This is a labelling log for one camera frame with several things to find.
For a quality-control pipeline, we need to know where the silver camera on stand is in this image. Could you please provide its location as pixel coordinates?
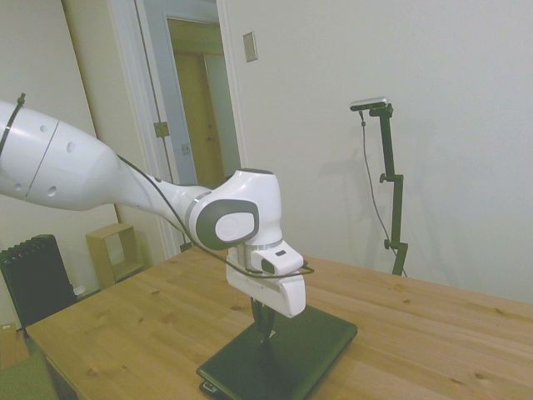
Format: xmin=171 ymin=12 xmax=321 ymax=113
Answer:
xmin=350 ymin=96 xmax=391 ymax=113

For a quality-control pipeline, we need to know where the grey camera cable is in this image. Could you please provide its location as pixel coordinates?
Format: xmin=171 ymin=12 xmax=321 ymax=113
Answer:
xmin=358 ymin=111 xmax=395 ymax=252

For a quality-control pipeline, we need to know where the brown cardboard box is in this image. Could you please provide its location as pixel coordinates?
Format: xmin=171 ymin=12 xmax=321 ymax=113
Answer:
xmin=0 ymin=322 xmax=31 ymax=368

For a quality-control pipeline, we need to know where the white door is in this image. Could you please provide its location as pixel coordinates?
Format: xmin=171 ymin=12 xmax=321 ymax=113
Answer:
xmin=133 ymin=0 xmax=199 ymax=251

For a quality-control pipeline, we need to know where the metal wall switch plate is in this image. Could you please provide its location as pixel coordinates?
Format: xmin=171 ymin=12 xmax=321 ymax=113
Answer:
xmin=242 ymin=31 xmax=258 ymax=63

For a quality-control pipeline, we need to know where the black camera stand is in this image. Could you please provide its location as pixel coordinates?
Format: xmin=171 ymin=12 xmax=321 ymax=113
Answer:
xmin=368 ymin=103 xmax=410 ymax=278

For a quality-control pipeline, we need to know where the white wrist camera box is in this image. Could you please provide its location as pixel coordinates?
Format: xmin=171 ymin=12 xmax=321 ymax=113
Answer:
xmin=252 ymin=245 xmax=305 ymax=277

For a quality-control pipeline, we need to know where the light wooden cube shelf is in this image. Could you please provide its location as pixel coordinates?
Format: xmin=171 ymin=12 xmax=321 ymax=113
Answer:
xmin=85 ymin=222 xmax=146 ymax=291

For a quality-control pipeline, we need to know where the black laptop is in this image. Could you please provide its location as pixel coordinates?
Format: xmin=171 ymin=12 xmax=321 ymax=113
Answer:
xmin=196 ymin=305 xmax=359 ymax=400

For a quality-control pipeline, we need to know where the black oil radiator heater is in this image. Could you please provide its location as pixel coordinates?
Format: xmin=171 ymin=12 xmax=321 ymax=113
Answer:
xmin=0 ymin=233 xmax=78 ymax=328

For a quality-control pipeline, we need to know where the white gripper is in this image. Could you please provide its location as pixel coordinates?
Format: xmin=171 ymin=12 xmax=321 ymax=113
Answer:
xmin=226 ymin=246 xmax=308 ymax=348

